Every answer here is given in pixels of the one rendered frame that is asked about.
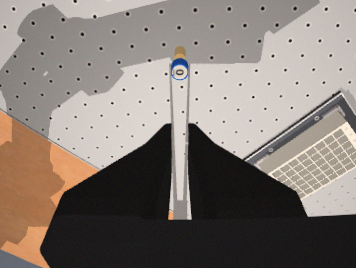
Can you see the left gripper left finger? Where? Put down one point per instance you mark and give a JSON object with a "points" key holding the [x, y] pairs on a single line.
{"points": [[128, 186]]}

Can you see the grey perforated base plate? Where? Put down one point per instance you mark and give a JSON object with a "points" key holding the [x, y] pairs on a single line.
{"points": [[92, 76]]}

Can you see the cream grid rack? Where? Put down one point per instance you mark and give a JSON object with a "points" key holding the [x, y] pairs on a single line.
{"points": [[323, 133]]}

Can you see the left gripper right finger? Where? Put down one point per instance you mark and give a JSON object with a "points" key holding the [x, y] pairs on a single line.
{"points": [[231, 187]]}

